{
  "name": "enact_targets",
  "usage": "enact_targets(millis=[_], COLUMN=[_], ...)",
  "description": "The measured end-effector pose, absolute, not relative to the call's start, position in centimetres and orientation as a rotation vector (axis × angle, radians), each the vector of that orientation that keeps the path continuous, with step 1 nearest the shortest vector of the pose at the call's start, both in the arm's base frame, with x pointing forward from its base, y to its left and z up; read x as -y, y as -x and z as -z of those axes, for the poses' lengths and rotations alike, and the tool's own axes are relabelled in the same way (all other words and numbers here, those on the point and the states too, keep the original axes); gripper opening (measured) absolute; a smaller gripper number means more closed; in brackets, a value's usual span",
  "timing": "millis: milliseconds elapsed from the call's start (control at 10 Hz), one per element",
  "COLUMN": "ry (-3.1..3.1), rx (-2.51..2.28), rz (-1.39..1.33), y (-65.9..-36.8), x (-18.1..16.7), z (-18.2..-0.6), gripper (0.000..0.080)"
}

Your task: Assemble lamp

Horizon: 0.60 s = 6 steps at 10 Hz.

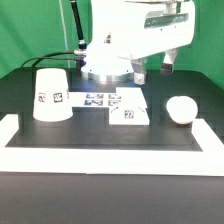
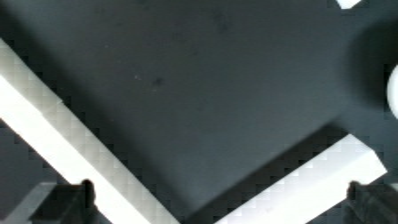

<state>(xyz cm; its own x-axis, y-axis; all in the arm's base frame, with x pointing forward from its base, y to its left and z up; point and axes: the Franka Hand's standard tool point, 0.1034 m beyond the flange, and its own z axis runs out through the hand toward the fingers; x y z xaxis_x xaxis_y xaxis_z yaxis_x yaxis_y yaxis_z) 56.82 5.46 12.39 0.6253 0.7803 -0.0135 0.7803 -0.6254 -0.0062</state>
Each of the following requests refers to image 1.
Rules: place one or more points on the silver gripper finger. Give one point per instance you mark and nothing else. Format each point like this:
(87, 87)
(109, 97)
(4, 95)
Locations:
(139, 71)
(167, 65)

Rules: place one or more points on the white lamp base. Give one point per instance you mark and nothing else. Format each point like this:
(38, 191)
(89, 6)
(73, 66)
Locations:
(131, 110)

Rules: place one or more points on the white lamp shade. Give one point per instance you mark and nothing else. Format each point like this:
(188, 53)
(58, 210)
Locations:
(51, 101)

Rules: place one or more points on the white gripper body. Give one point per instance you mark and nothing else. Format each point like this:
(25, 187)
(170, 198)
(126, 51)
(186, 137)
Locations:
(135, 29)

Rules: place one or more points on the white U-shaped frame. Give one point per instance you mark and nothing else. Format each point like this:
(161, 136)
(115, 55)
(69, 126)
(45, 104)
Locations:
(207, 162)

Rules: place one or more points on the white marker sheet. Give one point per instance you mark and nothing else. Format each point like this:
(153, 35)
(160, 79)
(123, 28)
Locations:
(94, 99)

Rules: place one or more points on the white lamp bulb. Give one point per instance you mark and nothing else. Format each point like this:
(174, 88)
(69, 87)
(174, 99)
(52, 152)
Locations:
(182, 109)

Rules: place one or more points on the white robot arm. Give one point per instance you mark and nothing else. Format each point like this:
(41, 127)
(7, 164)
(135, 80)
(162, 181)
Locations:
(99, 65)

